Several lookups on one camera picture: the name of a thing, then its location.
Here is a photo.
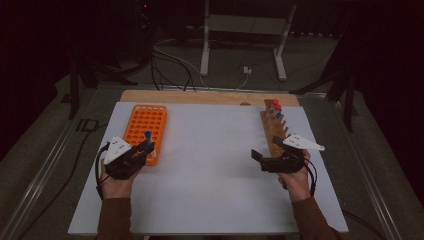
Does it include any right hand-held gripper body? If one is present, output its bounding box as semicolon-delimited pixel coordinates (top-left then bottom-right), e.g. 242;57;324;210
261;133;326;175

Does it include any grey metal stand frame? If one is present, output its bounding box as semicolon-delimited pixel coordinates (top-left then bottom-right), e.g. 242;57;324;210
199;0;299;82

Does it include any left hand-held gripper black cable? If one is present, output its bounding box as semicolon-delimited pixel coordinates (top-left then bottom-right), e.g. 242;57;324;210
94;141;111;201

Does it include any wooden test tube rack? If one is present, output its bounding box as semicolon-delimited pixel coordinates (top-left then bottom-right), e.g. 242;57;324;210
259;98;291;159

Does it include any long black floor cable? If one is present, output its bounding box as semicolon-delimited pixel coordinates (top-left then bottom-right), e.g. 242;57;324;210
16;123;110;240

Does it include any dark equipment tower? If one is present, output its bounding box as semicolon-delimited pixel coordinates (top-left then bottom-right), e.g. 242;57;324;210
132;0;155;65

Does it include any white table mat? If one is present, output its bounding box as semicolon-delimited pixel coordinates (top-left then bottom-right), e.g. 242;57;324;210
67;101;350;236

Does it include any metal floor rail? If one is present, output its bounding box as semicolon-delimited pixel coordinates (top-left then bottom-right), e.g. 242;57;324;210
327;96;405;240
0;87;98;240

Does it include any black tripod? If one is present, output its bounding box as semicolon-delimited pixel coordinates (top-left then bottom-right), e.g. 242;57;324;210
67;49;140;121
288;33;360;133

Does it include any person's left hand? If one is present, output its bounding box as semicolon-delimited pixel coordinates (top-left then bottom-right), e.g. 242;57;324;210
99;161;142;201

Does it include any black floor cables bundle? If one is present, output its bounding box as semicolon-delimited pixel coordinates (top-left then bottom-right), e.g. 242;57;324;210
149;43;198;93

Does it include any orange test tube rack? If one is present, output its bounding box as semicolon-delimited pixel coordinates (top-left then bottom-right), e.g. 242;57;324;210
122;103;169;167

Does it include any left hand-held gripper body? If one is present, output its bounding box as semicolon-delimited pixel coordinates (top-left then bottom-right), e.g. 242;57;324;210
103;135;148;181

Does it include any person's right hand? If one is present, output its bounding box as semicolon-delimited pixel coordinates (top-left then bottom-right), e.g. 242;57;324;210
276;148;313;204

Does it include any white floor cable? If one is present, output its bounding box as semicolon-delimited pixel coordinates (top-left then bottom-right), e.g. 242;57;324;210
153;37;208;88

